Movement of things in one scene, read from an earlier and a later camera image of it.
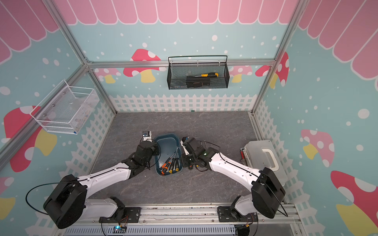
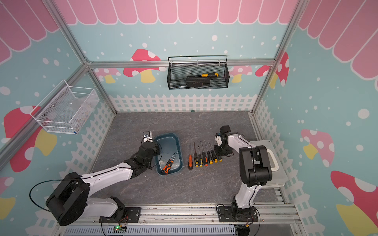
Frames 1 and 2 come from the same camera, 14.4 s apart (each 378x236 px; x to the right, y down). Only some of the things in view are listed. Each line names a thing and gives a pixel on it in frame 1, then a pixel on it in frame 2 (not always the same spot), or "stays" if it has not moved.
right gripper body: x=189 y=160 → x=221 y=151
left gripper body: x=155 y=149 stays
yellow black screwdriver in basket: x=208 y=75 stays
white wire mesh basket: x=65 y=110 stays
